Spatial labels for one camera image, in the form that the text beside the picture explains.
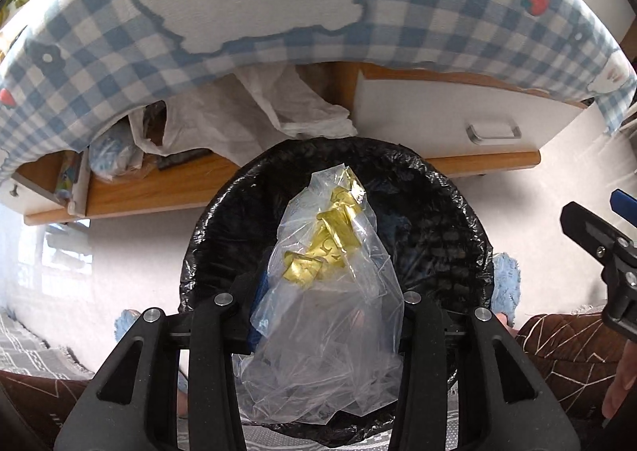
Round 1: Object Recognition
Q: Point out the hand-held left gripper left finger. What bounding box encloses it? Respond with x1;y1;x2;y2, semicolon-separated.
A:
52;272;270;451

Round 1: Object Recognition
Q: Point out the person's left leg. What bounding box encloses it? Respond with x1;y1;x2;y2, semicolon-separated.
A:
0;371;98;451

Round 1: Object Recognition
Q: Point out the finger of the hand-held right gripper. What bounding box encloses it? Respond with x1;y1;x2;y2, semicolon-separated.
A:
611;188;637;219
560;202;637;277

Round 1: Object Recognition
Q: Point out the clear plastic bag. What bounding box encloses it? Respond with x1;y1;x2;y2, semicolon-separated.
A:
233;165;405;427

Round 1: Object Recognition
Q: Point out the blue checked tablecloth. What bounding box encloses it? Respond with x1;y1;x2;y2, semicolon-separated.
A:
0;0;637;183

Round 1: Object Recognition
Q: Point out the bin with black liner bag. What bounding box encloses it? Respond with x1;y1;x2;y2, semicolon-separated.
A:
176;136;496;449

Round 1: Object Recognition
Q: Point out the white drawer with knob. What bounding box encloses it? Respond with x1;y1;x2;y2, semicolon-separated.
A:
0;149;93;220

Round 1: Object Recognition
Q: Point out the grey patterned rug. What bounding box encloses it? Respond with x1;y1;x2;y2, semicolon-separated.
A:
0;304;399;451

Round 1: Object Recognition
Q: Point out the person's right leg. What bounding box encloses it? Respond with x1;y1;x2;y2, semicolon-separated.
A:
512;314;637;424

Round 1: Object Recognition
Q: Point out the black flat object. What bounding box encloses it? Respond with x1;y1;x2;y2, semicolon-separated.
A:
156;148;212;170

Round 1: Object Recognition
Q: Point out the colourful small box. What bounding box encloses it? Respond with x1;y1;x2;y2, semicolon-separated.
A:
56;152;83;205

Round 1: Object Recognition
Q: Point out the blue fuzzy slipper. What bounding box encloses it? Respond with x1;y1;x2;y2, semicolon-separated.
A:
112;309;145;347
490;252;523;327

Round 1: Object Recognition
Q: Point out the wooden coffee table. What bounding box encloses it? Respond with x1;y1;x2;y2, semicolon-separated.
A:
22;60;590;227

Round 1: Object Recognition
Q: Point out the person's right hand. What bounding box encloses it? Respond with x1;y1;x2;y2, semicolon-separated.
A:
601;354;637;422

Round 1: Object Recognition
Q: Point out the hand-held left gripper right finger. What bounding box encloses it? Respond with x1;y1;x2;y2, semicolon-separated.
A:
389;289;580;451

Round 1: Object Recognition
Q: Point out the blue patterned plastic packet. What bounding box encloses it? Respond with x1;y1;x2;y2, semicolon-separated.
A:
90;125;145;180

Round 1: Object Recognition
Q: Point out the white plastic bag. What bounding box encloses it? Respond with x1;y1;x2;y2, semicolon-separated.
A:
128;65;356;168

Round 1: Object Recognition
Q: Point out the person's leg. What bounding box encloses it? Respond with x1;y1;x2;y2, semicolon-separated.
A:
0;371;98;451
512;314;637;424

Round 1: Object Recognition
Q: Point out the white drawer with metal handle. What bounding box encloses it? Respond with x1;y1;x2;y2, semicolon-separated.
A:
354;70;588;163

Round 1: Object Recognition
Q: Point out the gold foil wrapper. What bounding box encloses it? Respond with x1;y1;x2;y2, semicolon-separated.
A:
283;169;366;290

